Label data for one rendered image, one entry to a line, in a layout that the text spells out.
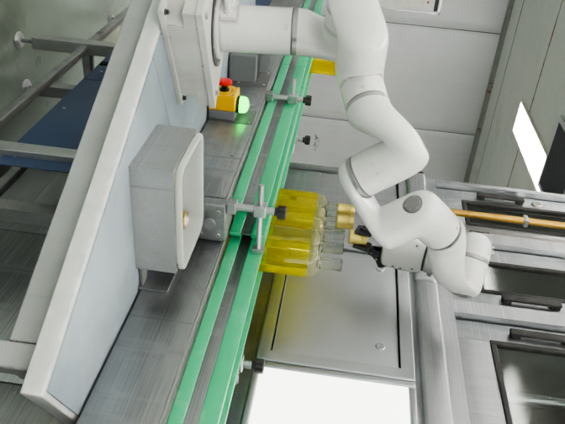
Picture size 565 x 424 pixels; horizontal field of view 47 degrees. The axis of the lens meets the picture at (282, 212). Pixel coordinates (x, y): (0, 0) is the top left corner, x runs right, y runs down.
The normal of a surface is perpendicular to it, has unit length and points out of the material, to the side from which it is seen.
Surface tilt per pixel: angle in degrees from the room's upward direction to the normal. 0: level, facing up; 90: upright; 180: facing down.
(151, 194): 90
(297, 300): 90
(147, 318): 90
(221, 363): 90
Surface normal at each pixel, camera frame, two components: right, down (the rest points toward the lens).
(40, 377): 0.00, -0.49
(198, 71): -0.14, 0.86
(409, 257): -0.39, 0.44
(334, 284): 0.06, -0.84
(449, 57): -0.13, 0.53
